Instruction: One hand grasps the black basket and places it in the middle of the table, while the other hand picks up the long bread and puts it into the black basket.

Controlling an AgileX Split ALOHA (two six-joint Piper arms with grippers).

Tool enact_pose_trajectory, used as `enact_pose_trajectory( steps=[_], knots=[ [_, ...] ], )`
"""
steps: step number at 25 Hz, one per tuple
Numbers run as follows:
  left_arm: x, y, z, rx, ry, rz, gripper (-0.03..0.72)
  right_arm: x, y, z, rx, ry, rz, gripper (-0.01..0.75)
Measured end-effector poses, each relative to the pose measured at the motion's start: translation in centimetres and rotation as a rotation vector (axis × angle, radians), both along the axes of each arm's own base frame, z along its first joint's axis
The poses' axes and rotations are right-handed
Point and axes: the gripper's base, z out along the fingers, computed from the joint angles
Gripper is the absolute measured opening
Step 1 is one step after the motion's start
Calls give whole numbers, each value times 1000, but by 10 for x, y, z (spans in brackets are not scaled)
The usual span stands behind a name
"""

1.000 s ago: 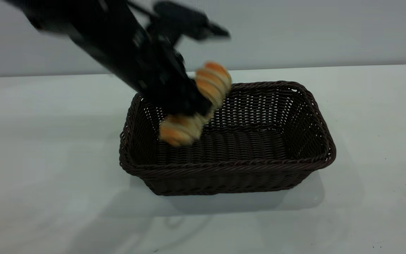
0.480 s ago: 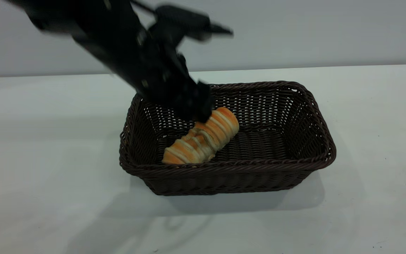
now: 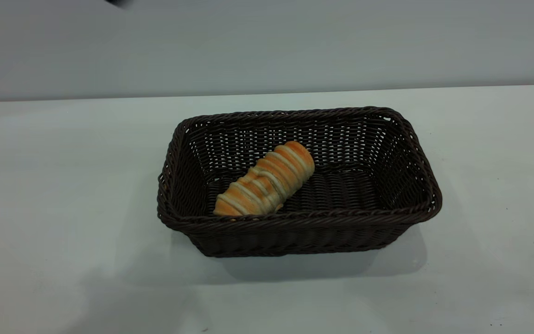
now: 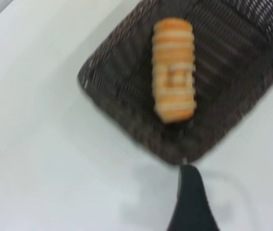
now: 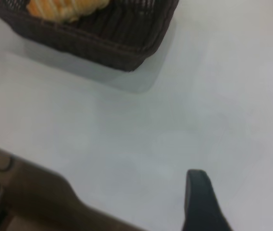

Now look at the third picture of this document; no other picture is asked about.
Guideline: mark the orange striped bread roll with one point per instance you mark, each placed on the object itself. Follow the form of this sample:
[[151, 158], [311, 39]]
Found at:
[[267, 181]]

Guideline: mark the dark brown wicker basket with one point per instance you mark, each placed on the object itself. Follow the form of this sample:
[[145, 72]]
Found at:
[[295, 239]]

